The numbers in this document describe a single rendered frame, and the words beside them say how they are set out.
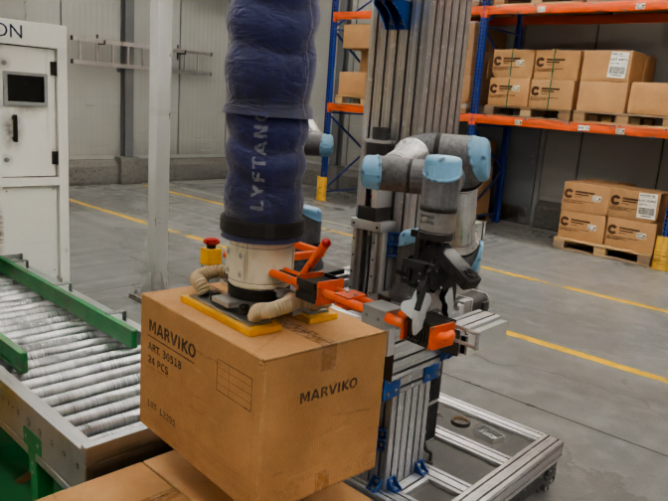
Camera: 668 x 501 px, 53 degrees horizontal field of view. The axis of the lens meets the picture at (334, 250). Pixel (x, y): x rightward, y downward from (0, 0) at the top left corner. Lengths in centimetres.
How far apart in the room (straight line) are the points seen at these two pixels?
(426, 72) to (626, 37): 811
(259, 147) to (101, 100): 1042
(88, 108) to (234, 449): 1050
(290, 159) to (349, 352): 51
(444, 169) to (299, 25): 57
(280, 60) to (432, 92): 81
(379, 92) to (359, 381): 108
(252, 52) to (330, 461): 104
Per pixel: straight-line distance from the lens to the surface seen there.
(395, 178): 145
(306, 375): 164
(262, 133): 169
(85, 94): 1194
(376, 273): 237
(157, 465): 220
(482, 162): 180
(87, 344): 317
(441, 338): 138
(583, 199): 903
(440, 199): 134
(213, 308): 182
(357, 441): 186
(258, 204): 171
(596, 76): 901
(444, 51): 242
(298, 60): 171
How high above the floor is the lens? 165
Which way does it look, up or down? 12 degrees down
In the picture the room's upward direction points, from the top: 4 degrees clockwise
